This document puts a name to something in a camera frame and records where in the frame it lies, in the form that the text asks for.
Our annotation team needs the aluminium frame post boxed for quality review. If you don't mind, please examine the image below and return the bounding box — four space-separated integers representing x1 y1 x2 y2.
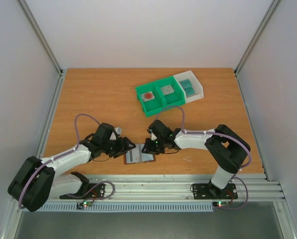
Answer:
234 0 283 75
17 0 64 75

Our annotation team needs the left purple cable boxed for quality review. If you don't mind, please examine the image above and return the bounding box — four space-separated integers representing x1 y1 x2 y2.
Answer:
18 114 102 209

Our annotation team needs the left circuit board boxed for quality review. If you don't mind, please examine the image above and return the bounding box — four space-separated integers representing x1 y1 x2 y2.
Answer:
76 202 93 210

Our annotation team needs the right aluminium frame post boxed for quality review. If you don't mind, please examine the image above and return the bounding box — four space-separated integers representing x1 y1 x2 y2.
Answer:
234 0 283 75

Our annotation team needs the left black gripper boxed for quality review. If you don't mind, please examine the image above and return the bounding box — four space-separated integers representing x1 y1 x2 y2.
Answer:
102 137 136 158

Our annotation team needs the grey card with red dot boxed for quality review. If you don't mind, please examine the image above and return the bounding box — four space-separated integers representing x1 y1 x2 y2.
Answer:
141 91 155 102

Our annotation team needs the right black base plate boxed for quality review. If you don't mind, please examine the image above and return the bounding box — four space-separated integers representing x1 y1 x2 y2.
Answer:
190 183 238 200

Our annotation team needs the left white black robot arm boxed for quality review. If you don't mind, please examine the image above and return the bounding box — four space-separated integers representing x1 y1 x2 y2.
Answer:
7 123 135 212

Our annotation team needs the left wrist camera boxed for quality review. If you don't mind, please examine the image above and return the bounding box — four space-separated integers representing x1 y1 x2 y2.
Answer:
114 127 122 137

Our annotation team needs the aluminium front rail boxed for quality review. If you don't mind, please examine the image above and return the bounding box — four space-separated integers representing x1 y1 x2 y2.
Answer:
86 174 286 202

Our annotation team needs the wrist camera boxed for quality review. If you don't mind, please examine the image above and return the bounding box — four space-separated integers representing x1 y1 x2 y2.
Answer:
114 127 122 137
148 127 158 141

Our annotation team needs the grey slotted cable duct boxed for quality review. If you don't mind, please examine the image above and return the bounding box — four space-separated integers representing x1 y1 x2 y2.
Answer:
39 202 213 213

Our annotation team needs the right circuit board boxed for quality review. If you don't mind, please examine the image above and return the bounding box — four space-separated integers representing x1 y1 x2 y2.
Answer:
213 201 232 208

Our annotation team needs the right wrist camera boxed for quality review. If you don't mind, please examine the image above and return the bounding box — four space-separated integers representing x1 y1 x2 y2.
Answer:
148 127 158 141

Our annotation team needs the green middle bin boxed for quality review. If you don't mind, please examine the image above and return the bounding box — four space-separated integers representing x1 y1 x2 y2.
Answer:
154 76 185 107

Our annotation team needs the left aluminium frame post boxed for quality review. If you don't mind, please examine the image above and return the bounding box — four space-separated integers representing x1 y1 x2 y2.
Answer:
17 0 64 75

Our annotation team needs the white bin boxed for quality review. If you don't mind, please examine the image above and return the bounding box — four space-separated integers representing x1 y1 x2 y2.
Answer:
173 70 204 104

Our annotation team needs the teal card in white bin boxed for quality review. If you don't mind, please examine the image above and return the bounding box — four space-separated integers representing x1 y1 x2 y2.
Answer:
184 87 195 98

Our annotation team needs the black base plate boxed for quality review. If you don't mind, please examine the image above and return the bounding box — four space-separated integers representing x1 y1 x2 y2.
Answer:
190 183 238 200
59 183 105 200

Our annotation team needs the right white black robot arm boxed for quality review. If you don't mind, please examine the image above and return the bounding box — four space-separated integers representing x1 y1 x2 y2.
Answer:
142 119 252 199

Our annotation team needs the brown leather card holder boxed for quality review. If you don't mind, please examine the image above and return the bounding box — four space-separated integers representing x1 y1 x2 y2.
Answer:
123 143 156 165

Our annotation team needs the green bin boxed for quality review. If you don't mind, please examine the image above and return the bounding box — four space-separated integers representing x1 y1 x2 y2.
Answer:
135 83 163 117
154 76 185 107

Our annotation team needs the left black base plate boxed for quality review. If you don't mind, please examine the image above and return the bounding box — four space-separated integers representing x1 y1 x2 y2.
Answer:
59 183 105 200

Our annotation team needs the circuit board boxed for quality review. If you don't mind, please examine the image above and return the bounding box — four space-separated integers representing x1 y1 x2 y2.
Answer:
213 201 232 208
76 202 93 210

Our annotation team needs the green left bin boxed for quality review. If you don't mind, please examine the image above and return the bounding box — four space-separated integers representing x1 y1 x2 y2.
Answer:
135 83 163 117

